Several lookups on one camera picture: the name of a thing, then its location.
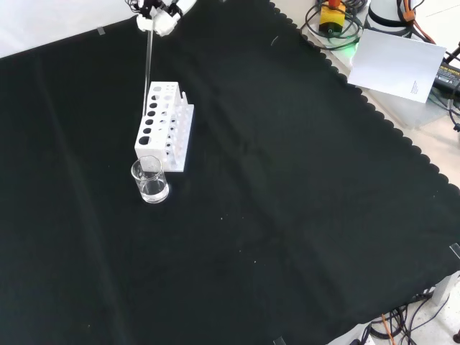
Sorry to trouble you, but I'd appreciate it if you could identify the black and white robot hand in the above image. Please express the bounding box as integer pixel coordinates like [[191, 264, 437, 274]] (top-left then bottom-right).
[[125, 0, 184, 37]]

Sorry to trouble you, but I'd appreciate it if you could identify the clear glass rod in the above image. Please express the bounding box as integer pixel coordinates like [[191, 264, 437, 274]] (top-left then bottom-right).
[[142, 29, 155, 116]]

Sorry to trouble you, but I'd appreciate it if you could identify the white test tube rack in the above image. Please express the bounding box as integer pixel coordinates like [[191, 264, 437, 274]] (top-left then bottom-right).
[[134, 80, 196, 175]]

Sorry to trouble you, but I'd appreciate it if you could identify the clear glass beaker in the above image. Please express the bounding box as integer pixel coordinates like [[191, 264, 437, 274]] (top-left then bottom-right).
[[130, 155, 170, 205]]

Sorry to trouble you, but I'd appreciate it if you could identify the yellow stop button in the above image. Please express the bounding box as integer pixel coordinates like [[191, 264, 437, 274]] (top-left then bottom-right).
[[318, 0, 348, 35]]

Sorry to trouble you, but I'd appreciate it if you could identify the black bench cloth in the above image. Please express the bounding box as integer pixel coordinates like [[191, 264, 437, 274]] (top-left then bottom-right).
[[0, 0, 460, 345]]

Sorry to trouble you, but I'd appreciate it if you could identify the pale board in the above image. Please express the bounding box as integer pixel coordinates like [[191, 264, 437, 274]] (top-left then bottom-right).
[[347, 28, 448, 106]]

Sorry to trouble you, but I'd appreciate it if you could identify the black power adapter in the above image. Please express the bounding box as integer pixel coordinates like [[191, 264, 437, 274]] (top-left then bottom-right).
[[432, 58, 460, 91]]

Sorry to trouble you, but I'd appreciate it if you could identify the black cable around button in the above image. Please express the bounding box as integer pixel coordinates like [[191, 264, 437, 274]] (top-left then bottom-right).
[[299, 0, 364, 50]]

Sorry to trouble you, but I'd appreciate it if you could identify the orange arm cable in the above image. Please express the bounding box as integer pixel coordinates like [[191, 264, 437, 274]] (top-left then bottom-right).
[[396, 0, 438, 45]]

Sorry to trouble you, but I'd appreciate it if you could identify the black cable bundle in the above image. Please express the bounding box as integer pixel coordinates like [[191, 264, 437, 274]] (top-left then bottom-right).
[[361, 290, 460, 345]]

